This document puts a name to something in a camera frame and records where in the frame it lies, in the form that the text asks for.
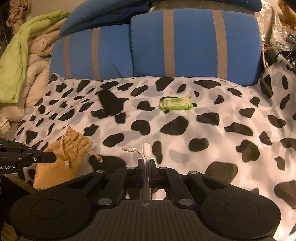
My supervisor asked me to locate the beige quilt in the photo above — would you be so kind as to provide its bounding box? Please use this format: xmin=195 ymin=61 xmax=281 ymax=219
xmin=1 ymin=19 xmax=66 ymax=122

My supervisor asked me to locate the white cable adapter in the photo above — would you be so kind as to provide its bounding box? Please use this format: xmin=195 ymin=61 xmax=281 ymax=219
xmin=122 ymin=143 xmax=152 ymax=200

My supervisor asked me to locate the clutter pile with plastic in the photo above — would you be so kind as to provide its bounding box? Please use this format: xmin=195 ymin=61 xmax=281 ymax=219
xmin=256 ymin=1 xmax=295 ymax=68

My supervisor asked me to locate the green wet wipes pack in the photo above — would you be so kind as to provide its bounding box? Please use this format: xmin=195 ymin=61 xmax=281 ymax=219
xmin=159 ymin=96 xmax=193 ymax=110

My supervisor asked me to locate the left blue striped cushion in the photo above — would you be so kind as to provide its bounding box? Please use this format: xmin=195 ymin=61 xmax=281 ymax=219
xmin=50 ymin=24 xmax=133 ymax=80

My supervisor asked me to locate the dark blue pillow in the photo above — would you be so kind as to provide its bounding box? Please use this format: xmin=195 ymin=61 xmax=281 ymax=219
xmin=59 ymin=1 xmax=262 ymax=46

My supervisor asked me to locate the blue striped cushion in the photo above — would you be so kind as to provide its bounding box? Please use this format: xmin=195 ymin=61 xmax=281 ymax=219
xmin=130 ymin=9 xmax=261 ymax=86
xmin=50 ymin=24 xmax=133 ymax=80

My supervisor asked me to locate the cow print blanket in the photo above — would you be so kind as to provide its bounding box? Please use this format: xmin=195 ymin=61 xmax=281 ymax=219
xmin=14 ymin=56 xmax=295 ymax=240

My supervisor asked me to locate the tan drawstring pouch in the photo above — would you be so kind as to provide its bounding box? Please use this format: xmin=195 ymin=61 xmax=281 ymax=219
xmin=33 ymin=127 xmax=103 ymax=190

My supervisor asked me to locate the black foam sponge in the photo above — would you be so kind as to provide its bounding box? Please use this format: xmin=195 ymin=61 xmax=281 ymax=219
xmin=96 ymin=89 xmax=123 ymax=116

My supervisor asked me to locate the right blue striped cushion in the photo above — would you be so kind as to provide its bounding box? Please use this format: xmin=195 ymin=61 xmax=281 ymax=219
xmin=130 ymin=9 xmax=261 ymax=86

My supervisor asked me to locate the brown plush toy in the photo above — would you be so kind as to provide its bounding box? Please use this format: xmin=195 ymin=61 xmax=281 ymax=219
xmin=277 ymin=0 xmax=296 ymax=31

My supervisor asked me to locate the green blanket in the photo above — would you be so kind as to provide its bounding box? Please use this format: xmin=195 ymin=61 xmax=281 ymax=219
xmin=1 ymin=10 xmax=70 ymax=103

